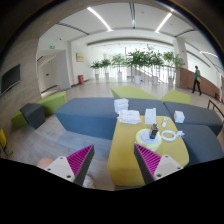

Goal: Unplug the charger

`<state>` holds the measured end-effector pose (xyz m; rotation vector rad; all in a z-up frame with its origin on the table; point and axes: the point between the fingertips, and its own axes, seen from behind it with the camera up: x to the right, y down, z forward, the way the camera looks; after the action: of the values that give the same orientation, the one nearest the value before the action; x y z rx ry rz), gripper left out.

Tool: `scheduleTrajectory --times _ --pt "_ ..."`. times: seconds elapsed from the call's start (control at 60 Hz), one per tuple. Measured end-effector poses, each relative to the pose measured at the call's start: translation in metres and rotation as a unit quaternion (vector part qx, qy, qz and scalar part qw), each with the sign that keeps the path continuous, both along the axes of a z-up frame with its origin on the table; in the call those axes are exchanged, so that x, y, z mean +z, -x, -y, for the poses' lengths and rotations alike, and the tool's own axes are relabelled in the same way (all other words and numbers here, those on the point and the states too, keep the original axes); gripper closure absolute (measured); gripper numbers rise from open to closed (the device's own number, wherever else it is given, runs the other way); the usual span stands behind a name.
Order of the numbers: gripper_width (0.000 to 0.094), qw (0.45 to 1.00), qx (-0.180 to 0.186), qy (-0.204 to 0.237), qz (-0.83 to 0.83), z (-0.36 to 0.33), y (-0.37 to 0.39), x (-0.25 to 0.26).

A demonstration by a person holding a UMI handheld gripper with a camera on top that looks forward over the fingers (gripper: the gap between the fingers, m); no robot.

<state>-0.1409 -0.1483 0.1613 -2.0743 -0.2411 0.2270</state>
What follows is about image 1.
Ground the wall-mounted black television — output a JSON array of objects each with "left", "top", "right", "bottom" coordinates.
[{"left": 1, "top": 64, "right": 21, "bottom": 94}]

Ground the red fire extinguisher box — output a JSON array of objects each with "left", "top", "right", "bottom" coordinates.
[{"left": 78, "top": 75, "right": 84, "bottom": 84}]

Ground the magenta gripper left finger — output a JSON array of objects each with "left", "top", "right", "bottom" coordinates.
[{"left": 46, "top": 145, "right": 95, "bottom": 186}]

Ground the white stacked box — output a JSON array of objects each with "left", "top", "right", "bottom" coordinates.
[{"left": 114, "top": 98, "right": 129, "bottom": 113}]

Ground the potted plant left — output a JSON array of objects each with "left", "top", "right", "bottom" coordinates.
[{"left": 90, "top": 59, "right": 111, "bottom": 80}]

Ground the dark grey cube stool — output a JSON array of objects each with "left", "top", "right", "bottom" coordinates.
[{"left": 20, "top": 103, "right": 45, "bottom": 129}]

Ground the green ottoman back centre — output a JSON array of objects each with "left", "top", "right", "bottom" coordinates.
[{"left": 111, "top": 86, "right": 156, "bottom": 100}]

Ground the grey sofa bench right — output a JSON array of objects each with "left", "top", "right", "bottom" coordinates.
[{"left": 164, "top": 101, "right": 224, "bottom": 166}]

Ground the black charger plug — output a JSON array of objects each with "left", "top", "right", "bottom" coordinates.
[{"left": 150, "top": 124, "right": 158, "bottom": 139}]

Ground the large blue-grey sofa bench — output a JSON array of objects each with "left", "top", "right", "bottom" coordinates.
[{"left": 54, "top": 97, "right": 174, "bottom": 141}]

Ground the white upright box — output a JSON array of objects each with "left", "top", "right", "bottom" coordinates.
[{"left": 145, "top": 108, "right": 156, "bottom": 124}]

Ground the coiled white cable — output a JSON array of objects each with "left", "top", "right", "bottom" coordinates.
[{"left": 160, "top": 129, "right": 186, "bottom": 142}]

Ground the small white adapter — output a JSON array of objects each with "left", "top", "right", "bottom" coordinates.
[{"left": 162, "top": 117, "right": 168, "bottom": 127}]

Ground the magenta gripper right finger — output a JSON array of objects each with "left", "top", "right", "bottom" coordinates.
[{"left": 134, "top": 144, "right": 182, "bottom": 184}]

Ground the potted plant right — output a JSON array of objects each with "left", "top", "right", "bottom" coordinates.
[{"left": 163, "top": 51, "right": 184, "bottom": 87}]

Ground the potted plant centre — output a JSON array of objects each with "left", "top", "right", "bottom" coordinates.
[{"left": 112, "top": 47, "right": 163, "bottom": 84}]

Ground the wooden bench right edge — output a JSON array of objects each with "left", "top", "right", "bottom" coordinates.
[{"left": 207, "top": 99, "right": 224, "bottom": 118}]

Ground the potted plant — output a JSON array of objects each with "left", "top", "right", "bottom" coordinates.
[
  {"left": 90, "top": 59, "right": 111, "bottom": 80},
  {"left": 112, "top": 47, "right": 163, "bottom": 84},
  {"left": 163, "top": 51, "right": 184, "bottom": 87}
]

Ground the green ottoman left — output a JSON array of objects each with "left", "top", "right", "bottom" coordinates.
[{"left": 11, "top": 91, "right": 66, "bottom": 128}]

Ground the walking person green top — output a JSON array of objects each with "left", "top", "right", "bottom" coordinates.
[{"left": 192, "top": 65, "right": 202, "bottom": 95}]

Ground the green ottoman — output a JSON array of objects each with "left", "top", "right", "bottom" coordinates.
[
  {"left": 161, "top": 90, "right": 191, "bottom": 104},
  {"left": 11, "top": 91, "right": 66, "bottom": 128},
  {"left": 111, "top": 86, "right": 156, "bottom": 100}
]

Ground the small white cube box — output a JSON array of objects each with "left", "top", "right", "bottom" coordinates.
[{"left": 174, "top": 111, "right": 185, "bottom": 123}]

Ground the yellow ottoman table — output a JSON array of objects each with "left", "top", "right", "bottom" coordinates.
[{"left": 108, "top": 116, "right": 189, "bottom": 186}]

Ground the yellow chair left edge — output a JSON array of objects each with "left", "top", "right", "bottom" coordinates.
[{"left": 0, "top": 129, "right": 13, "bottom": 159}]

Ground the framed wall picture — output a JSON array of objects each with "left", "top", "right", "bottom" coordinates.
[{"left": 76, "top": 53, "right": 84, "bottom": 62}]

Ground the white tissue pack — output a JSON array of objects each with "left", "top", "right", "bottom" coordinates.
[{"left": 118, "top": 110, "right": 141, "bottom": 124}]

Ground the green ottoman back right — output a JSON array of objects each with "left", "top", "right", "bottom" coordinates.
[{"left": 161, "top": 90, "right": 191, "bottom": 104}]

